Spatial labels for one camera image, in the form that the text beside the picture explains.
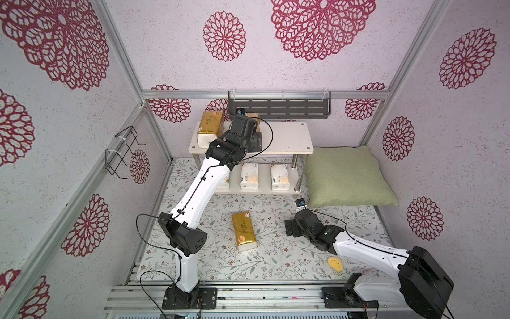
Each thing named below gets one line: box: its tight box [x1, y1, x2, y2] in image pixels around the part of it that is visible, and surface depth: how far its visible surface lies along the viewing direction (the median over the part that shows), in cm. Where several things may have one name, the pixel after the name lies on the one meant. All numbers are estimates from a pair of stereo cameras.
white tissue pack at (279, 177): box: [270, 164, 291, 191], surface depth 98 cm
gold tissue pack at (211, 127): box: [197, 110, 224, 149], surface depth 78 cm
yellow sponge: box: [327, 256, 344, 272], surface depth 82 cm
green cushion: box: [304, 145, 400, 209], surface depth 97 cm
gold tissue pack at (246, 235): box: [231, 211, 258, 252], surface depth 87 cm
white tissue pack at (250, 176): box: [240, 163, 259, 190], surface depth 99 cm
